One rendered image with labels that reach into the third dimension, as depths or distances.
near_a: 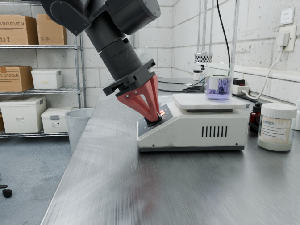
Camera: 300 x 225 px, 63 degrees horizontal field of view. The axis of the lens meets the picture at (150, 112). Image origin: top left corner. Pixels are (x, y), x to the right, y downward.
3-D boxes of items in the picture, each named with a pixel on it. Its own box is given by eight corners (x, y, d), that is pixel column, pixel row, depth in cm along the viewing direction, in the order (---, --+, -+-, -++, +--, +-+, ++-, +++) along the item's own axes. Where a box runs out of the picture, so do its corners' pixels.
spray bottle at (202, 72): (199, 82, 147) (200, 64, 145) (198, 81, 151) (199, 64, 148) (205, 82, 147) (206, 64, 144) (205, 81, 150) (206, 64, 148)
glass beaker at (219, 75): (234, 105, 44) (238, 59, 42) (204, 104, 45) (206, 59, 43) (229, 99, 50) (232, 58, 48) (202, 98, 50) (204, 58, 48)
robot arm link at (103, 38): (92, 20, 45) (72, 24, 40) (119, -2, 41) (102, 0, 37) (111, 53, 46) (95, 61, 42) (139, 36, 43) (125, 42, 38)
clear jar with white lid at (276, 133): (260, 139, 51) (264, 102, 49) (293, 145, 48) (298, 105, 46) (254, 148, 46) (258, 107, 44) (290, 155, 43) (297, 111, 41)
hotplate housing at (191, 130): (136, 154, 44) (135, 110, 42) (137, 131, 56) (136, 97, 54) (258, 152, 45) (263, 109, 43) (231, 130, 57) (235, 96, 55)
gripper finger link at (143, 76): (175, 107, 46) (151, 63, 44) (163, 125, 40) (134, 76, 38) (147, 118, 50) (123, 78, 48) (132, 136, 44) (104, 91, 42)
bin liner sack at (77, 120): (64, 166, 202) (60, 118, 192) (72, 150, 234) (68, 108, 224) (106, 164, 206) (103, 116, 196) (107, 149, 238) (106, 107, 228)
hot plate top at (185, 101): (180, 110, 43) (180, 105, 42) (171, 97, 54) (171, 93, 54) (247, 109, 43) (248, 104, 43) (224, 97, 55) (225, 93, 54)
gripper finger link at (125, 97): (177, 103, 48) (154, 61, 45) (166, 121, 42) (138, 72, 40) (150, 114, 51) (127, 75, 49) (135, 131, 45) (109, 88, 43)
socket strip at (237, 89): (236, 95, 104) (237, 85, 103) (205, 83, 142) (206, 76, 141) (248, 94, 104) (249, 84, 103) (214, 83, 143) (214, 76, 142)
